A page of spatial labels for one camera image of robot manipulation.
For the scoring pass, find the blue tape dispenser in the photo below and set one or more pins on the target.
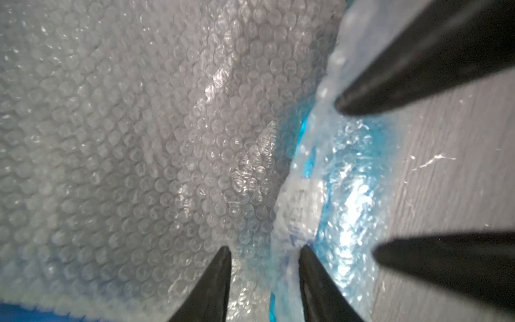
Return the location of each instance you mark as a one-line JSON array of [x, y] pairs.
[[15, 313]]

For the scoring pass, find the blue liquid bottle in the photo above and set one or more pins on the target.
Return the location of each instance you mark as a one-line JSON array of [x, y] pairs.
[[336, 202]]

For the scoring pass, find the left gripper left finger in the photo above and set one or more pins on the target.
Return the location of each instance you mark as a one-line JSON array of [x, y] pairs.
[[208, 300]]

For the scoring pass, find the clear bubble wrap sheet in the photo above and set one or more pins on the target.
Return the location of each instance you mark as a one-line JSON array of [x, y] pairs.
[[137, 137]]

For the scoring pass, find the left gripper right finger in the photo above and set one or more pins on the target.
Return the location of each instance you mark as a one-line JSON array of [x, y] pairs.
[[322, 300]]

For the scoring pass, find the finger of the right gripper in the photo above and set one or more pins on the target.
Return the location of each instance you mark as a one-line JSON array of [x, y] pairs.
[[448, 44], [479, 265]]

